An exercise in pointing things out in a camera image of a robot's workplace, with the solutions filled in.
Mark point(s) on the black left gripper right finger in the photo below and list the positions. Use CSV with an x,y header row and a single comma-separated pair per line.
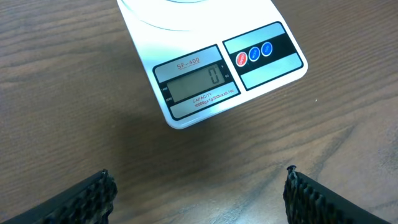
x,y
309,202

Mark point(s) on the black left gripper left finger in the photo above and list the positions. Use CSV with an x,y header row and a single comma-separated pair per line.
x,y
89,201

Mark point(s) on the white digital kitchen scale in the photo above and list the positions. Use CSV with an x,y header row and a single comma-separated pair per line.
x,y
205,57

